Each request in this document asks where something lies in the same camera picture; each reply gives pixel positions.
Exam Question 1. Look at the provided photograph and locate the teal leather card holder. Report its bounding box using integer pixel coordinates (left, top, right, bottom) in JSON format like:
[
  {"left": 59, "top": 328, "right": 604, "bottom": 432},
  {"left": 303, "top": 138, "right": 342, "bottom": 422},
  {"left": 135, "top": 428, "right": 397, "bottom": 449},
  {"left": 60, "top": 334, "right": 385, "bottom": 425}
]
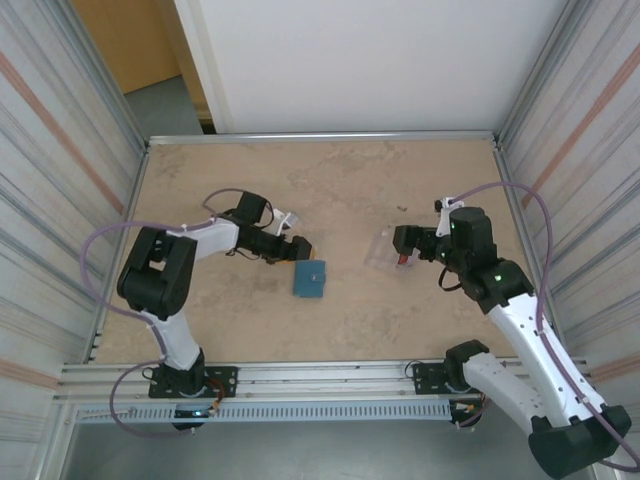
[{"left": 291, "top": 258, "right": 327, "bottom": 301}]

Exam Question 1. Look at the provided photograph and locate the grey slotted cable duct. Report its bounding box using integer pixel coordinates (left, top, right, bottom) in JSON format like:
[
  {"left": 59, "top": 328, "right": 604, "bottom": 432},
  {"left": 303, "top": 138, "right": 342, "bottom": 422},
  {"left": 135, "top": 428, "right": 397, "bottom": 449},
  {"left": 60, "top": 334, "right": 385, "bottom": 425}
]
[{"left": 74, "top": 402, "right": 454, "bottom": 424}]

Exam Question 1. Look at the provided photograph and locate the clear plastic card box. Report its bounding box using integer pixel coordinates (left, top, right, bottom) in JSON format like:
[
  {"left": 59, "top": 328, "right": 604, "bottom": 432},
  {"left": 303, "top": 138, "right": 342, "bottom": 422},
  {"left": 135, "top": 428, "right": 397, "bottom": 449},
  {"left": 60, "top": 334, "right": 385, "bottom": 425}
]
[{"left": 363, "top": 227, "right": 416, "bottom": 274}]

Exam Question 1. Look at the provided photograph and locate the wide aluminium mounting rail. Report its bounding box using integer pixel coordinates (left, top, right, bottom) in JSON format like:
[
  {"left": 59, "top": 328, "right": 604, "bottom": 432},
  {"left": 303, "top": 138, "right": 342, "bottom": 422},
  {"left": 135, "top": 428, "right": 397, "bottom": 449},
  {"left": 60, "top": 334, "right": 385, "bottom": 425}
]
[{"left": 57, "top": 355, "right": 599, "bottom": 401}]

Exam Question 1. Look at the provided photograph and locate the striped translucent enclosure panel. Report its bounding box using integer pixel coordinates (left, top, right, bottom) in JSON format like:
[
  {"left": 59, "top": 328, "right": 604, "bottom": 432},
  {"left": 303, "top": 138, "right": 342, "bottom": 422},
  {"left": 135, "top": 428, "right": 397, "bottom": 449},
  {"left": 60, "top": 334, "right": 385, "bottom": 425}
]
[
  {"left": 0, "top": 0, "right": 146, "bottom": 416},
  {"left": 499, "top": 0, "right": 640, "bottom": 416}
]

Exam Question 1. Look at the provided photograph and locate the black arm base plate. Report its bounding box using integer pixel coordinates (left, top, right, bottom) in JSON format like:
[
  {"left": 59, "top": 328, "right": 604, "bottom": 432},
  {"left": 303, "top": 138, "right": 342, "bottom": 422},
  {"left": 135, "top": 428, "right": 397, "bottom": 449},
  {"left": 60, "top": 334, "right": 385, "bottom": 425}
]
[
  {"left": 148, "top": 365, "right": 239, "bottom": 400},
  {"left": 410, "top": 362, "right": 454, "bottom": 397}
]

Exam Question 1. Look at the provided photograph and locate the aluminium table edge rail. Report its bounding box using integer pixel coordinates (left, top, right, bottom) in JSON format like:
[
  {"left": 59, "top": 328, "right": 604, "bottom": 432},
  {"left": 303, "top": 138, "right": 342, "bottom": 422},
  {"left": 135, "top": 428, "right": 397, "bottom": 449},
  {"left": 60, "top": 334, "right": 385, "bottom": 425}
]
[
  {"left": 88, "top": 142, "right": 152, "bottom": 364},
  {"left": 492, "top": 139, "right": 570, "bottom": 357},
  {"left": 144, "top": 130, "right": 502, "bottom": 147}
]

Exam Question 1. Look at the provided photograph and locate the wooden door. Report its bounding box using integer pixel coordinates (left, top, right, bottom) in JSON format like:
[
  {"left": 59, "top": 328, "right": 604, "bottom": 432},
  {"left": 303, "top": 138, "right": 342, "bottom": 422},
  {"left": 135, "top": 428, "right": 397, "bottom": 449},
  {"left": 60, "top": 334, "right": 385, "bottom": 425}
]
[{"left": 72, "top": 0, "right": 211, "bottom": 121}]

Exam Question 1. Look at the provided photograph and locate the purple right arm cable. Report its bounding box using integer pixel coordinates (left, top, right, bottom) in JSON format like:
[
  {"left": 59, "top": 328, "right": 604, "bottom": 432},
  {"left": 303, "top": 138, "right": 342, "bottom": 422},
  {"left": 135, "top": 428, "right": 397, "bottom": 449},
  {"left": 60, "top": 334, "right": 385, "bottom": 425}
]
[{"left": 447, "top": 182, "right": 640, "bottom": 471}]

